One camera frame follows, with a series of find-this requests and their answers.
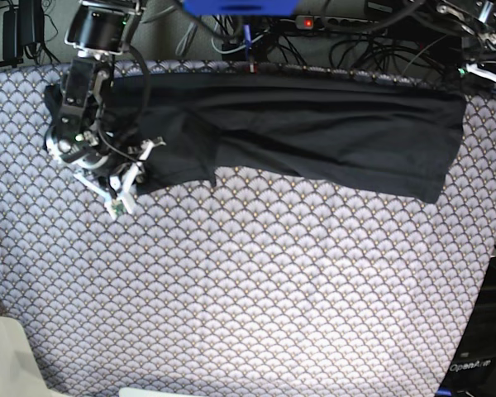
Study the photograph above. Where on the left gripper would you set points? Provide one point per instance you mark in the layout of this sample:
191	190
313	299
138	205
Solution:
476	69

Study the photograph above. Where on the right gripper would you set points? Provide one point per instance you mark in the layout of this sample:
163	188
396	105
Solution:
121	182

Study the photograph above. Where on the dark navy T-shirt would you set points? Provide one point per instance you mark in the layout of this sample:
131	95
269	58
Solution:
375	137

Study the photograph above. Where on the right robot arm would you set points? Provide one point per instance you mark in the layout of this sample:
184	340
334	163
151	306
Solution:
100	31

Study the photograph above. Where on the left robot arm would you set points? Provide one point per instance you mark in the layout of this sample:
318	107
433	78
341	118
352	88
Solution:
465	48

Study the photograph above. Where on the fan-patterned tablecloth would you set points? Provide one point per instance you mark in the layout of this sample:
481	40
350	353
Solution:
262	285

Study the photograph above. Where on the white power strip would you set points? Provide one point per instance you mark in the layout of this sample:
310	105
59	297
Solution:
333	24

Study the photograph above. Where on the black adapter on floor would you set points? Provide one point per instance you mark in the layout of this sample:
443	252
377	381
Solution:
23	29

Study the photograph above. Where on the beige cardboard box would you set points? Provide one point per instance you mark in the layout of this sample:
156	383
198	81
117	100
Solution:
19	373

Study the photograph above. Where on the black OpenArm box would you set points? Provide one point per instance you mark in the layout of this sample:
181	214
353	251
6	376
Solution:
472	372

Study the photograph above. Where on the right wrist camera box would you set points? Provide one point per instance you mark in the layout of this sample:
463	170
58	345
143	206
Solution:
117	207

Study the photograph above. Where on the blue-handled red clamp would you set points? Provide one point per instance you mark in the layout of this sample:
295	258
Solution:
249	41

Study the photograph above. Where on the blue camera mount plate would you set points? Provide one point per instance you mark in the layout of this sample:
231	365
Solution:
241	7

